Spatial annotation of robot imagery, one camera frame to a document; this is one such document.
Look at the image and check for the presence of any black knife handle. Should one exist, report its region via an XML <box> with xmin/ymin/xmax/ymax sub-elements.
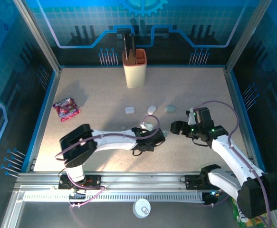
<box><xmin>122</xmin><ymin>32</ymin><xmax>130</xmax><ymax>65</ymax></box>
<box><xmin>130</xmin><ymin>34</ymin><xmax>137</xmax><ymax>60</ymax></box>

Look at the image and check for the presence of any white slotted cable duct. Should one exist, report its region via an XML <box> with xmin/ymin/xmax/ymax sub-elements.
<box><xmin>21</xmin><ymin>191</ymin><xmax>205</xmax><ymax>202</ymax></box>

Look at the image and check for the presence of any aluminium frame post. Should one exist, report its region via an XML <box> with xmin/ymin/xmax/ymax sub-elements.
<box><xmin>225</xmin><ymin>0</ymin><xmax>272</xmax><ymax>74</ymax></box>
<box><xmin>12</xmin><ymin>0</ymin><xmax>62</xmax><ymax>73</ymax></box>

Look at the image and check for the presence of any white pull-tab can lid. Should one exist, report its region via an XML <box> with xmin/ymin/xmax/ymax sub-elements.
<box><xmin>132</xmin><ymin>199</ymin><xmax>151</xmax><ymax>219</ymax></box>

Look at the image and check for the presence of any beige utensil holder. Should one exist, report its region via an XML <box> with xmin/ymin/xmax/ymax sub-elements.
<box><xmin>122</xmin><ymin>48</ymin><xmax>148</xmax><ymax>89</ymax></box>

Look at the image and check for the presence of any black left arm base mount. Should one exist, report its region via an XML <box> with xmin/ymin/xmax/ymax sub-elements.
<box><xmin>58</xmin><ymin>174</ymin><xmax>103</xmax><ymax>190</ymax></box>

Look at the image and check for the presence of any yellow green candy bag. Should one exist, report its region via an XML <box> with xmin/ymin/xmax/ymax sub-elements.
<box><xmin>230</xmin><ymin>197</ymin><xmax>272</xmax><ymax>228</ymax></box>

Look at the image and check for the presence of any purple candy bag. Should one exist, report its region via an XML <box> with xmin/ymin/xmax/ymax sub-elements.
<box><xmin>52</xmin><ymin>96</ymin><xmax>81</xmax><ymax>122</ymax></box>

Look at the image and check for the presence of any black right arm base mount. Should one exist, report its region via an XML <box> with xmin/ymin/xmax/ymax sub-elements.
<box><xmin>184</xmin><ymin>174</ymin><xmax>228</xmax><ymax>190</ymax></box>

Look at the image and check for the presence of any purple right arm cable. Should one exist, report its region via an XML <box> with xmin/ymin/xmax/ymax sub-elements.
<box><xmin>192</xmin><ymin>100</ymin><xmax>272</xmax><ymax>228</ymax></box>

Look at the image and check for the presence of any aluminium mounting rail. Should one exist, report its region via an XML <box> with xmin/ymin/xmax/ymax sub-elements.
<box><xmin>13</xmin><ymin>171</ymin><xmax>271</xmax><ymax>190</ymax></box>

